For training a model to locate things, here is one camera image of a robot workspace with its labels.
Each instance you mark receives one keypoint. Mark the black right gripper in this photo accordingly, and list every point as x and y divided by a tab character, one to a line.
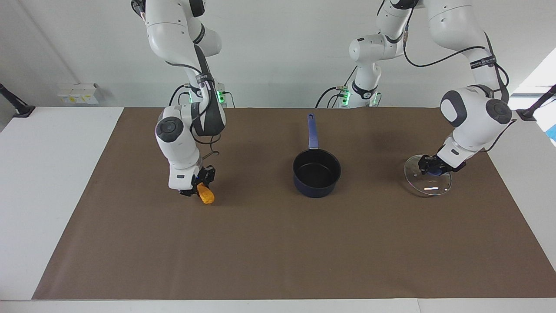
205	174

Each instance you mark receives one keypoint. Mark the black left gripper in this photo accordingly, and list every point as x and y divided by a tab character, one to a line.
447	164

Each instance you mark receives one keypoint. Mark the yellow corn cob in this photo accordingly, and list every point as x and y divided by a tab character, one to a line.
206	195

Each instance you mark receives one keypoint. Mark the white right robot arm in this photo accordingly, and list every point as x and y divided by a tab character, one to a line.
178	30

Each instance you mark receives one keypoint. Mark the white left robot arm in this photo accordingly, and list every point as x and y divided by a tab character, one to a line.
473	113

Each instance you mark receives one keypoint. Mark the brown table mat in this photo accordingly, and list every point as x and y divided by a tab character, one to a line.
260	243

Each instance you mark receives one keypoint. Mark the black clamp stand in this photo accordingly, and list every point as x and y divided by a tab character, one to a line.
527	114
21	109

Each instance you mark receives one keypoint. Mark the light blue sheet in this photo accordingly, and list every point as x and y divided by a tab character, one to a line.
553	132

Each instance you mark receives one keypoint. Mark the white socket boxes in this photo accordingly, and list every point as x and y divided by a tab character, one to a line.
78	94

